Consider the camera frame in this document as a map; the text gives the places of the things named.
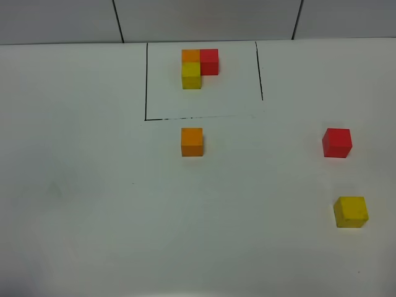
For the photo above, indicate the red template block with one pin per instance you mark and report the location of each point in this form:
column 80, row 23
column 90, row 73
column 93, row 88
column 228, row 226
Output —
column 209, row 62

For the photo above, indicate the yellow template block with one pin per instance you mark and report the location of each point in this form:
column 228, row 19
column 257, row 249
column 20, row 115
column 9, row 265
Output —
column 190, row 75

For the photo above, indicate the red wooden cube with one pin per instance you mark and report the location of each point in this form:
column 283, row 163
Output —
column 337, row 143

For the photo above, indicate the yellow wooden cube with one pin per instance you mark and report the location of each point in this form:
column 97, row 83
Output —
column 350, row 212

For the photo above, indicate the orange template block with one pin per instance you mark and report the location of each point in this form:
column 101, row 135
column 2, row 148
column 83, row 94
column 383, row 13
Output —
column 190, row 56

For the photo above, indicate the orange wooden cube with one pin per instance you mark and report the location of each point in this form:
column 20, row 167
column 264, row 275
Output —
column 192, row 142

